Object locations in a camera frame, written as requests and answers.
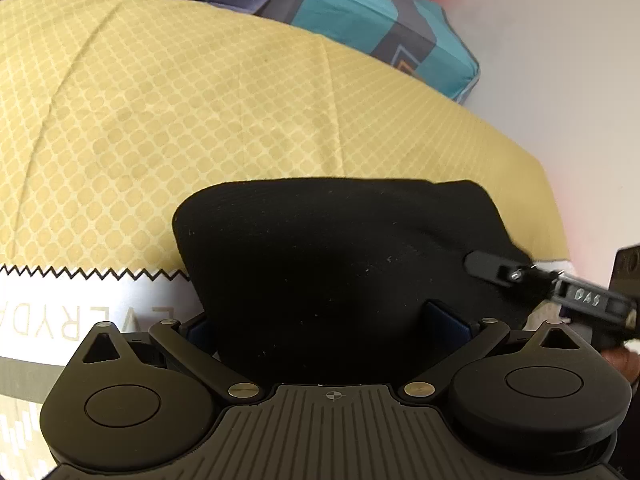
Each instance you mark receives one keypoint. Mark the yellow white patterned bedsheet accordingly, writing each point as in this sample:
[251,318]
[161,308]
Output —
[113,111]

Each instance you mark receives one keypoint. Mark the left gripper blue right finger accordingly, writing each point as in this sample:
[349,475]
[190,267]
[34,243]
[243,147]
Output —
[439,342]

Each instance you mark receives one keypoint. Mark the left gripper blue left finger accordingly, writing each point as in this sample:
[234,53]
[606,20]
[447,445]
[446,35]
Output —
[190,347]

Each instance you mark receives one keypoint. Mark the person's right hand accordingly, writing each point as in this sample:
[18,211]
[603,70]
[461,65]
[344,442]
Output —
[627,362]

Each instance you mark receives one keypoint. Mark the black knit pants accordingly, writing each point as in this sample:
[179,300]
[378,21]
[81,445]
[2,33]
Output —
[315,281]

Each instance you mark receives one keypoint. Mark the teal grey folded blanket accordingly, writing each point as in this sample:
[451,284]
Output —
[413,36]

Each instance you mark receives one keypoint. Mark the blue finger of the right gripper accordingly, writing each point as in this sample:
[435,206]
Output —
[498,270]

